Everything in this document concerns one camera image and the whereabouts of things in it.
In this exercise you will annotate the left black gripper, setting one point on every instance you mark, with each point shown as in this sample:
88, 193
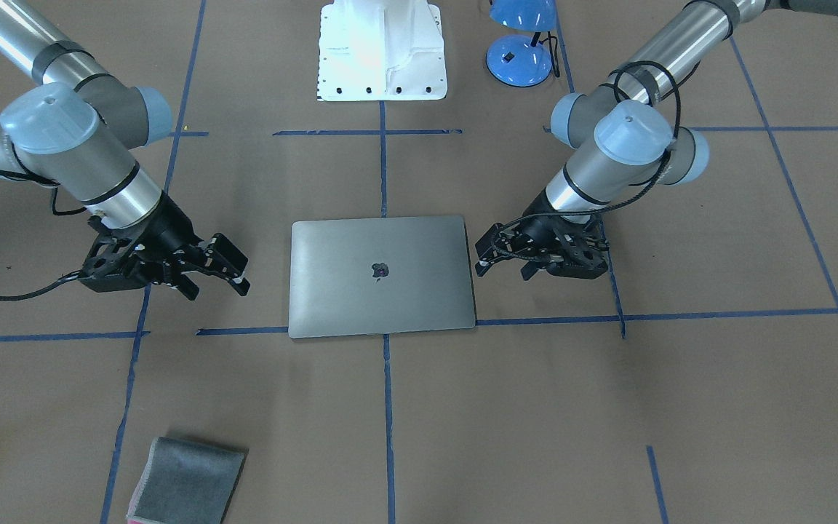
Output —
540, 226

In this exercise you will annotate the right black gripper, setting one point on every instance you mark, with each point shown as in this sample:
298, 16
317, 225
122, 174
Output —
172, 227

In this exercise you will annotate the grey laptop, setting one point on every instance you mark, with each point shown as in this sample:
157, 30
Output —
367, 276

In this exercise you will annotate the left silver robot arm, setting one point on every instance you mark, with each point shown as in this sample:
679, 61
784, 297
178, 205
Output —
620, 140

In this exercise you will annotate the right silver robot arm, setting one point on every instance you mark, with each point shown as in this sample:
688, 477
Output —
76, 130

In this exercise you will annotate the grey folded cloth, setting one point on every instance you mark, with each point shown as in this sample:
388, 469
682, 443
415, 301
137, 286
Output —
186, 481

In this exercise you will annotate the blue desk lamp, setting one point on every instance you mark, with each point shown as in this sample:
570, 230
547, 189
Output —
527, 57

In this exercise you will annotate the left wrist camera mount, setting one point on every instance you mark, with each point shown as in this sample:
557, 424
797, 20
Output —
579, 251

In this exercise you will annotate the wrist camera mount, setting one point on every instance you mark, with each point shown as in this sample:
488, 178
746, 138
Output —
579, 251
112, 265

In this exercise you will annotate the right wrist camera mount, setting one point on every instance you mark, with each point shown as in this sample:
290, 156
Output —
112, 265

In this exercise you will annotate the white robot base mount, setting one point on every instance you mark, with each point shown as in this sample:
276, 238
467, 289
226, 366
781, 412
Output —
381, 50

